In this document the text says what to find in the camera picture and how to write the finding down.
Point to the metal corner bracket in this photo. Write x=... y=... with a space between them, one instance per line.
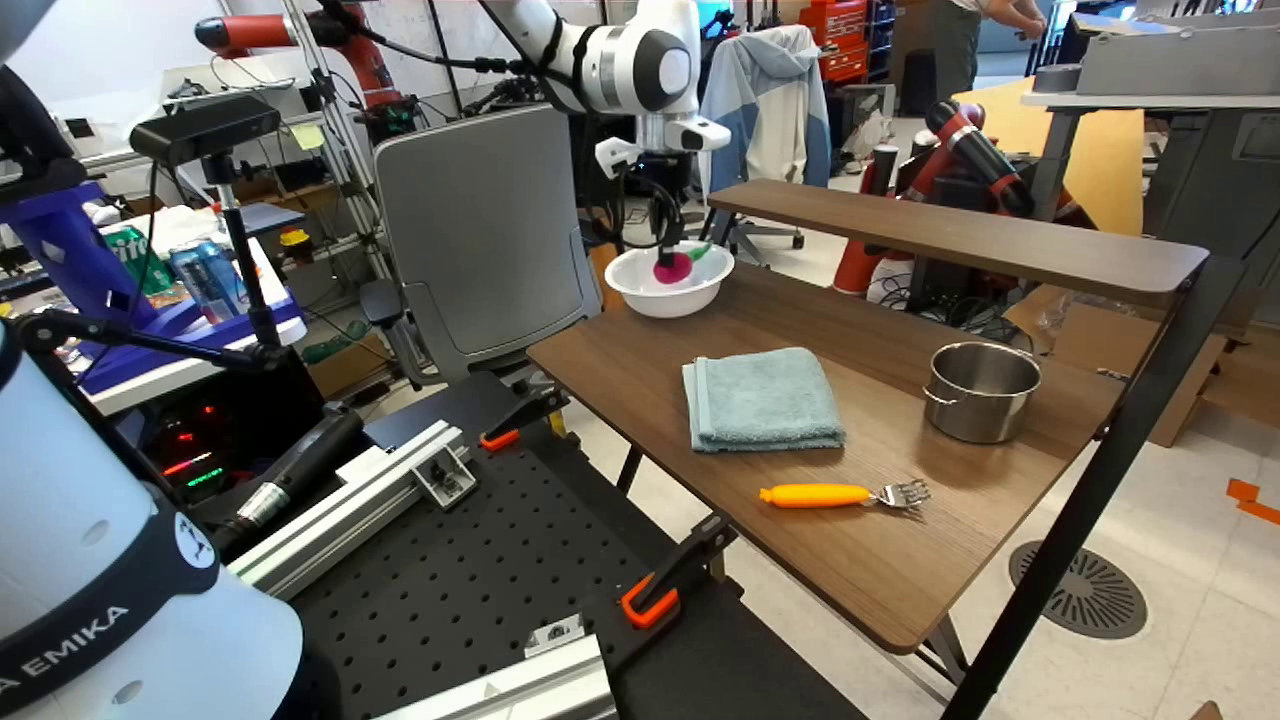
x=552 y=639
x=445 y=478

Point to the large cardboard sheet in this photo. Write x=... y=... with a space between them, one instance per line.
x=1104 y=163

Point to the red Sawyer robot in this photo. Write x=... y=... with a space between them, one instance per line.
x=943 y=165

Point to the folded blue cloth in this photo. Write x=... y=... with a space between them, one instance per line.
x=761 y=402

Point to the red robot arm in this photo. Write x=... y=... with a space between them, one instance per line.
x=293 y=34

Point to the black camera on stand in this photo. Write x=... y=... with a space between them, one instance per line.
x=205 y=126

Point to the orange black bar clamp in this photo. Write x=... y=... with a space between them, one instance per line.
x=513 y=426
x=667 y=583

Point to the black controller box with lights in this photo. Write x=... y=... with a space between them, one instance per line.
x=223 y=433

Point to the black cylindrical tool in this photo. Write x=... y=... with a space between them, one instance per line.
x=286 y=481

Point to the round floor drain cover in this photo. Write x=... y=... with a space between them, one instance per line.
x=1082 y=589

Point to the small metal pot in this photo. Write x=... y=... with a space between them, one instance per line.
x=983 y=402

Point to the black perforated breadboard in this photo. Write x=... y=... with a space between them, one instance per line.
x=493 y=586

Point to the white plastic bowl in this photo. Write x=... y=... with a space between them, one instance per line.
x=632 y=290

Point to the grey plastic chair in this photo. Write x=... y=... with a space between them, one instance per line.
x=487 y=240

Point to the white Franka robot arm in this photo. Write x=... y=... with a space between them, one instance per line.
x=82 y=535

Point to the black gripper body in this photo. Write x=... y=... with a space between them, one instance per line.
x=662 y=184

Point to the chair with blue jacket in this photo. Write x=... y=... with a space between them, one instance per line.
x=766 y=101

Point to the aluminium extrusion rail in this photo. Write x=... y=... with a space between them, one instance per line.
x=347 y=512
x=523 y=687

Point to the grey standing desk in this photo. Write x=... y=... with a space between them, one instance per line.
x=1173 y=82

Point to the purple plushy with green leaves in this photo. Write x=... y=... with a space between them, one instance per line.
x=674 y=269

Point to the black table frame leg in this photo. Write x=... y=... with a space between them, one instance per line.
x=1082 y=507

